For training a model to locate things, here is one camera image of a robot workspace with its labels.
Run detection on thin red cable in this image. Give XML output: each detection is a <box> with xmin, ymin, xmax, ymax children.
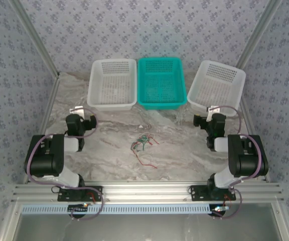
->
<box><xmin>133</xmin><ymin>135</ymin><xmax>166</xmax><ymax>169</ymax></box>

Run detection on white perforated plastic basket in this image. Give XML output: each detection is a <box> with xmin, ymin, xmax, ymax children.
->
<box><xmin>187</xmin><ymin>59</ymin><xmax>247</xmax><ymax>117</ymax></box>
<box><xmin>86</xmin><ymin>59</ymin><xmax>137</xmax><ymax>111</ymax></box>

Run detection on teal perforated plastic basket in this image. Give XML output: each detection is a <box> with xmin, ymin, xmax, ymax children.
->
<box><xmin>136</xmin><ymin>57</ymin><xmax>188</xmax><ymax>111</ymax></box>

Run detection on grey metal sheet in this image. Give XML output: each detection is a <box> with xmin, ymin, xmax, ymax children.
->
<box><xmin>16</xmin><ymin>213</ymin><xmax>283</xmax><ymax>241</ymax></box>

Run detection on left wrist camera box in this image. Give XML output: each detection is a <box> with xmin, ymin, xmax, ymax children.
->
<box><xmin>69</xmin><ymin>106</ymin><xmax>85</xmax><ymax>118</ymax></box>

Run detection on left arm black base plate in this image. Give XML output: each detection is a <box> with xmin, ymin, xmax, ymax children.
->
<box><xmin>57</xmin><ymin>185</ymin><xmax>103</xmax><ymax>202</ymax></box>

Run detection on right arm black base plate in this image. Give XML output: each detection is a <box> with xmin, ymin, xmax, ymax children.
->
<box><xmin>190</xmin><ymin>184</ymin><xmax>236</xmax><ymax>201</ymax></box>

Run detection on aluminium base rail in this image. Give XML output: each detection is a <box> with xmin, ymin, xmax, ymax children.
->
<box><xmin>11</xmin><ymin>181</ymin><xmax>284</xmax><ymax>203</ymax></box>

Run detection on white slotted cable duct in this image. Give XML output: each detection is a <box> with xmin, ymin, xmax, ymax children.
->
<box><xmin>21</xmin><ymin>202</ymin><xmax>212</xmax><ymax>215</ymax></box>

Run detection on aluminium frame post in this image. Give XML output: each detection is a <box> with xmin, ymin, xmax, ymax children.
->
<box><xmin>9</xmin><ymin>0</ymin><xmax>61</xmax><ymax>79</ymax></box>
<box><xmin>234</xmin><ymin>0</ymin><xmax>283</xmax><ymax>68</ymax></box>

